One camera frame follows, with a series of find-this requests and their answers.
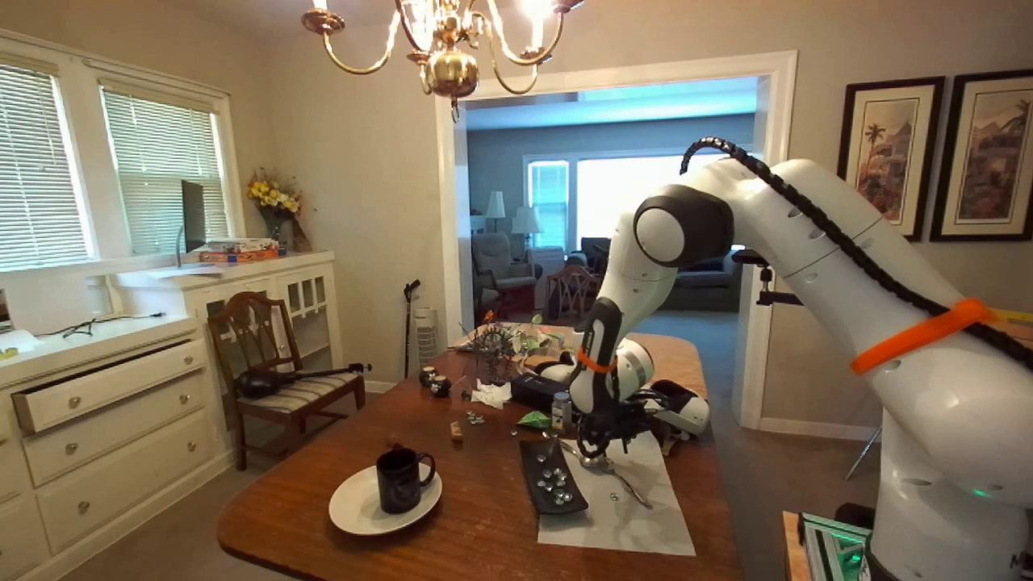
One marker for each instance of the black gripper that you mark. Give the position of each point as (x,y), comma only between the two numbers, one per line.
(608,423)

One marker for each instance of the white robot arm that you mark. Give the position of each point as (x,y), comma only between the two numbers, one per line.
(957,391)

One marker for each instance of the white napkin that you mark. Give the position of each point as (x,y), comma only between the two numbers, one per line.
(631,505)

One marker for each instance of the black rectangular plate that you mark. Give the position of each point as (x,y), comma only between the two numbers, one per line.
(550,479)

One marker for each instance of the white round plate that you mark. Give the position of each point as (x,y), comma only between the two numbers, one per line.
(355,505)

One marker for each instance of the white VR headset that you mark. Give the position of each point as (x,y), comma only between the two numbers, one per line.
(679,406)

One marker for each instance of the small glass jar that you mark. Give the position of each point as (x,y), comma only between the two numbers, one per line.
(558,412)

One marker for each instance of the long black box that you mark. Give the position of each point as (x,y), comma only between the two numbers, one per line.
(532,391)

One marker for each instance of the wooden dining table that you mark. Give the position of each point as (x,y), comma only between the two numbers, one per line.
(478,531)

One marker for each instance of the crumpled white tissue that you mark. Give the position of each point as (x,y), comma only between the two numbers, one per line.
(492,394)

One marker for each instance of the black metal ornament stand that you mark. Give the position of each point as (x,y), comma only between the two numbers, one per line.
(492,349)

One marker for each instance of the black mug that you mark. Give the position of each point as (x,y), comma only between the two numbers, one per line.
(401,479)

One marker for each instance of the white glass-door cabinet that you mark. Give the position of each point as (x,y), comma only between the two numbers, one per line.
(301,283)

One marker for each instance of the wooden chair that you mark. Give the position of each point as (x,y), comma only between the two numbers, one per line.
(270,391)

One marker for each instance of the left framed picture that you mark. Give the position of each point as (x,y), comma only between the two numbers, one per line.
(886,147)

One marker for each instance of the framed picture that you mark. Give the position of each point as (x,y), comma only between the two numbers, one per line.
(886,147)
(985,187)

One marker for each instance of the brass chandelier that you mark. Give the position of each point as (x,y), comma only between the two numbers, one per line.
(455,44)

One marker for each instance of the yellow flower bouquet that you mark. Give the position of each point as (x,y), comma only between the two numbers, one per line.
(278,208)

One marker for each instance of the right framed picture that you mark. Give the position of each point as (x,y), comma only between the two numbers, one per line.
(985,187)

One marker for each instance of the white dresser with drawers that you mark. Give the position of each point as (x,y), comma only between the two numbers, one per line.
(101,429)

